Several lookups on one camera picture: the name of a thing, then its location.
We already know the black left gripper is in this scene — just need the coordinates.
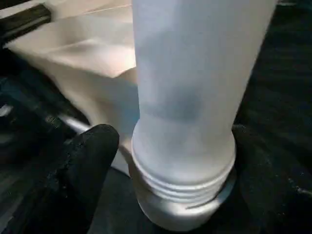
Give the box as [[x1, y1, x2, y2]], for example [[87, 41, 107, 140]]
[[0, 4, 91, 158]]

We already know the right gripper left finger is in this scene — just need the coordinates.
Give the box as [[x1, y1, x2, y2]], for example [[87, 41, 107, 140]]
[[0, 123, 120, 234]]

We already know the white plastic table leg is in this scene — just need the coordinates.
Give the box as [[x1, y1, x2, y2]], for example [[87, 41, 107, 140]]
[[130, 0, 278, 203]]

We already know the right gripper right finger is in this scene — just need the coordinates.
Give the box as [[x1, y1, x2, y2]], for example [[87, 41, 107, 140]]
[[230, 123, 312, 234]]

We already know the white plastic table top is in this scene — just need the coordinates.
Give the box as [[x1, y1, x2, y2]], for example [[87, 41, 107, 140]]
[[6, 0, 237, 234]]

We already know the black plastic mat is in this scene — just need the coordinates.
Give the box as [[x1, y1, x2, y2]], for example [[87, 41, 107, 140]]
[[0, 0, 312, 234]]

